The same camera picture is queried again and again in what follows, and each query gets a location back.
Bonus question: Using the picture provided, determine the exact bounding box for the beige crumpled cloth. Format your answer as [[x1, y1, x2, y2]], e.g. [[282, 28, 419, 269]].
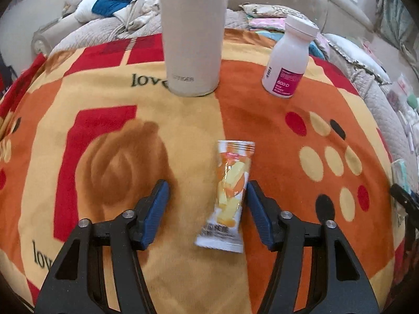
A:
[[113, 0, 162, 35]]

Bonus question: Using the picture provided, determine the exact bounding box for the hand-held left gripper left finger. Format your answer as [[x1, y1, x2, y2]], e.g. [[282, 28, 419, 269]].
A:
[[34, 179, 170, 314]]

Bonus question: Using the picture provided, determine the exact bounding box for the folded pink quilt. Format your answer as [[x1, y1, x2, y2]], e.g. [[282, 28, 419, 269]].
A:
[[239, 3, 331, 59]]

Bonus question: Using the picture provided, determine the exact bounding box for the orange white snack packet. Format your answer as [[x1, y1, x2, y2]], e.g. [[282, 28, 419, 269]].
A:
[[195, 140, 256, 253]]

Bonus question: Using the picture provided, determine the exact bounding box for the white pill bottle pink label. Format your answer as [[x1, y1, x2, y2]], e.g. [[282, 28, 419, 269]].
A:
[[261, 15, 319, 99]]

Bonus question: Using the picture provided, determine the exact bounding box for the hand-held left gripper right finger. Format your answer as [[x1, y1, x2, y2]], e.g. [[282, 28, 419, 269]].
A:
[[246, 180, 380, 314]]

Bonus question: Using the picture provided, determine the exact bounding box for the beige insulated bottle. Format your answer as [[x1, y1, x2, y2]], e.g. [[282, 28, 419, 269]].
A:
[[156, 0, 230, 98]]

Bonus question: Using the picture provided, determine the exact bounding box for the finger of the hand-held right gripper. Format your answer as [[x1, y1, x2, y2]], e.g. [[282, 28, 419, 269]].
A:
[[389, 183, 419, 233]]

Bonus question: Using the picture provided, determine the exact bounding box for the orange red printed blanket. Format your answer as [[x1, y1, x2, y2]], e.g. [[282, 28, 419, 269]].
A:
[[0, 29, 406, 314]]

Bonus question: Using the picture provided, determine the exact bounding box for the white ruffled pillow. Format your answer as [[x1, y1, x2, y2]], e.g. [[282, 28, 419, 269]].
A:
[[324, 33, 392, 84]]

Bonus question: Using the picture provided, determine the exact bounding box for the floral curtain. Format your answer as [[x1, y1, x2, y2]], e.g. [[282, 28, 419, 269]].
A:
[[376, 0, 419, 56]]

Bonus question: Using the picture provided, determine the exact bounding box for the white cushion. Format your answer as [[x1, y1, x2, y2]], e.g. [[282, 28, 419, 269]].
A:
[[62, 0, 102, 22]]

